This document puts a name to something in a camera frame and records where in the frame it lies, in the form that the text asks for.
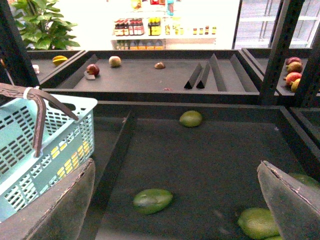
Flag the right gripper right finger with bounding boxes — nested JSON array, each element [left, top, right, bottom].
[[257, 161, 320, 240]]

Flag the white shelf with bottles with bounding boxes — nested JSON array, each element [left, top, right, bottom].
[[110, 0, 217, 51]]

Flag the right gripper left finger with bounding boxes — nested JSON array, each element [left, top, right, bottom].
[[0, 158, 96, 240]]

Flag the green mango far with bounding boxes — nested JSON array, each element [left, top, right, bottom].
[[179, 110, 203, 128]]

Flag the green mango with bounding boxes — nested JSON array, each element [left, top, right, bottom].
[[179, 110, 203, 128], [237, 207, 280, 240], [132, 188, 173, 215]]

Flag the green potted plant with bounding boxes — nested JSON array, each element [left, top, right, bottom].
[[9, 0, 80, 51]]

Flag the green mango centre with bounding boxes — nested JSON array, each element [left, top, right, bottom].
[[132, 188, 173, 215]]

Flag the green mango near right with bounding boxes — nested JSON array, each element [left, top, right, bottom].
[[237, 207, 280, 240]]

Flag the light blue plastic basket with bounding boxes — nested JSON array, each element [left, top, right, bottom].
[[0, 95, 98, 221]]

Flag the brown basket handle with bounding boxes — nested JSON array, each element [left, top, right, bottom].
[[0, 83, 79, 158]]

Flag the black produce shelf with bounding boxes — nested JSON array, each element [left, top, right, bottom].
[[0, 0, 320, 240]]

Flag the glass door refrigerator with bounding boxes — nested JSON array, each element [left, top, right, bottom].
[[232, 0, 320, 49]]

